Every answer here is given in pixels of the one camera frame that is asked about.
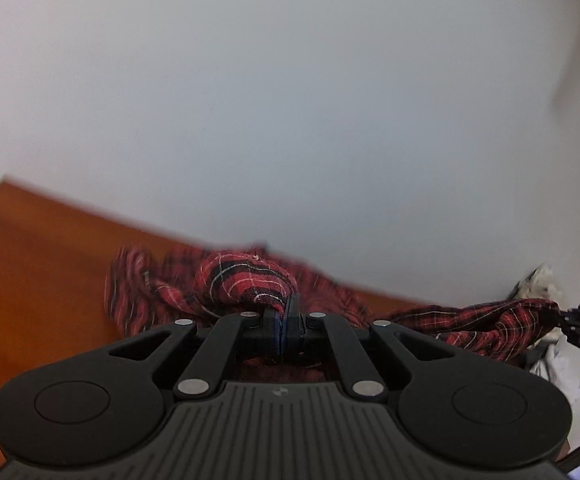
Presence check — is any red plaid shirt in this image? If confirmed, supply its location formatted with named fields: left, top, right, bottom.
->
left=105, top=245, right=562, bottom=383

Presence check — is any white crumpled cloth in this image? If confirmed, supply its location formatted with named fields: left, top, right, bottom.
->
left=512, top=262, right=564, bottom=312

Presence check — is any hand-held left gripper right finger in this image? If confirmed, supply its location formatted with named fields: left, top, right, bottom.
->
left=281, top=293, right=459, bottom=402

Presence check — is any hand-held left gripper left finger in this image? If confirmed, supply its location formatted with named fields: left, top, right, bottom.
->
left=108, top=306, right=282, bottom=402

